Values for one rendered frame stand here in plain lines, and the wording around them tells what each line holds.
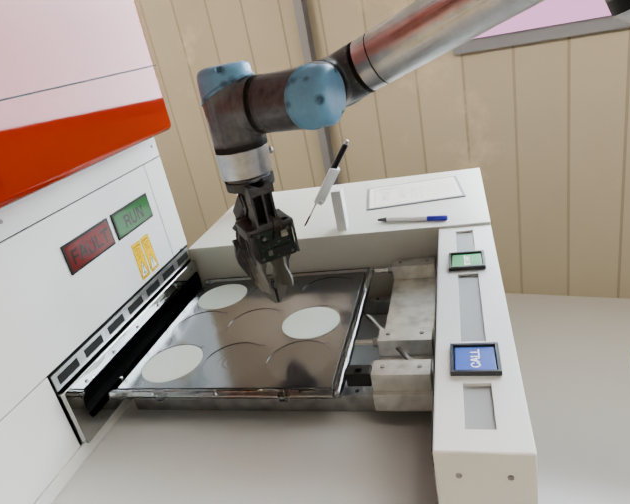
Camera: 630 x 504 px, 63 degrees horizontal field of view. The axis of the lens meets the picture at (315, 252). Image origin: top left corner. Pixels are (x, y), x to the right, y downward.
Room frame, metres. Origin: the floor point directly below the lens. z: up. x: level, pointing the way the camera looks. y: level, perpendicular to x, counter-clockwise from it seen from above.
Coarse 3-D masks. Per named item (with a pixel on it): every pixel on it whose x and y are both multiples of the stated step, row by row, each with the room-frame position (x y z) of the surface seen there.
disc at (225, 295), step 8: (216, 288) 0.97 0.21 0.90; (224, 288) 0.96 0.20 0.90; (232, 288) 0.96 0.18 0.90; (240, 288) 0.95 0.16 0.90; (208, 296) 0.94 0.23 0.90; (216, 296) 0.93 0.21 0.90; (224, 296) 0.93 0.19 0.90; (232, 296) 0.92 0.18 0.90; (240, 296) 0.91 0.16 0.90; (200, 304) 0.91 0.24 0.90; (208, 304) 0.91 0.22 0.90; (216, 304) 0.90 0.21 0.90; (224, 304) 0.89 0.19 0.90
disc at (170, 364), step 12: (180, 348) 0.76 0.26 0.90; (192, 348) 0.76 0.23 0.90; (156, 360) 0.74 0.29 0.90; (168, 360) 0.73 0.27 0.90; (180, 360) 0.73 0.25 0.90; (192, 360) 0.72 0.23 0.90; (144, 372) 0.71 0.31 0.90; (156, 372) 0.71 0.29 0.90; (168, 372) 0.70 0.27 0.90; (180, 372) 0.69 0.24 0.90
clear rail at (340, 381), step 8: (368, 272) 0.89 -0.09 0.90; (368, 280) 0.86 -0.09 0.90; (368, 288) 0.84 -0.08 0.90; (360, 296) 0.81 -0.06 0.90; (360, 304) 0.78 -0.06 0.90; (360, 312) 0.75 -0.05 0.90; (360, 320) 0.73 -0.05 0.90; (352, 328) 0.71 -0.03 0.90; (352, 336) 0.69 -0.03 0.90; (352, 344) 0.67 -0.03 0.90; (344, 352) 0.65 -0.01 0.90; (352, 352) 0.65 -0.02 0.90; (344, 360) 0.63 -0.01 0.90; (344, 368) 0.61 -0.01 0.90; (344, 376) 0.60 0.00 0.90; (336, 384) 0.58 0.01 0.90; (344, 384) 0.58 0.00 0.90; (336, 392) 0.56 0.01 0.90
